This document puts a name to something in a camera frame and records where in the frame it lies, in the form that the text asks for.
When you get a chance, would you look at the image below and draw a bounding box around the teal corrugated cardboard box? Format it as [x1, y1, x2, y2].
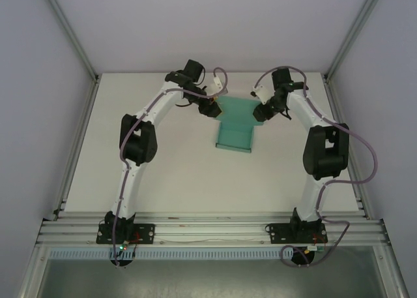
[214, 95, 265, 154]

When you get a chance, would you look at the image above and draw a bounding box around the grey sheet metal panel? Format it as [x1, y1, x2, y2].
[18, 245, 412, 298]

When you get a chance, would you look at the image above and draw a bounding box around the aluminium right side rail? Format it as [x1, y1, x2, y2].
[323, 78, 372, 220]

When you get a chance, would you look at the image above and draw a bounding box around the aluminium rail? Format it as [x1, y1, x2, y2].
[323, 78, 372, 220]
[51, 78, 100, 219]

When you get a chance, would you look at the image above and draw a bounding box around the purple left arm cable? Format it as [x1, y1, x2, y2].
[110, 66, 229, 269]

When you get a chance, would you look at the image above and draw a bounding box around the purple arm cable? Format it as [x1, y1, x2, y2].
[253, 65, 379, 268]
[110, 66, 229, 269]

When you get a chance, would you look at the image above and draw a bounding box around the aluminium right upright post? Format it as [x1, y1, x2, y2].
[323, 0, 389, 81]

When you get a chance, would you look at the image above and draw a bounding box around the aluminium upright post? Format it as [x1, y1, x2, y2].
[323, 0, 389, 81]
[41, 0, 100, 82]

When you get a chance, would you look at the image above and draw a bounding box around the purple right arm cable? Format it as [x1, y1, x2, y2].
[253, 65, 379, 268]

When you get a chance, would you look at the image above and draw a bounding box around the aluminium left side rail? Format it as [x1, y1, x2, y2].
[51, 78, 100, 219]

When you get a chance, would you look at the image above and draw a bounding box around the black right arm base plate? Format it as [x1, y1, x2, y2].
[265, 222, 327, 245]

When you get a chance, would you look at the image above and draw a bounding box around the aluminium left upright post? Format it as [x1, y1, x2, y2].
[41, 0, 100, 82]

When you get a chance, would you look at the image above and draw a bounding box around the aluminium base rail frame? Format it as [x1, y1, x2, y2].
[35, 212, 391, 247]

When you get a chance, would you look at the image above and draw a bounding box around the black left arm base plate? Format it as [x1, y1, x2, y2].
[95, 222, 156, 245]

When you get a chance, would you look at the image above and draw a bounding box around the slotted grey cable duct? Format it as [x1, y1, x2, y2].
[48, 248, 326, 260]

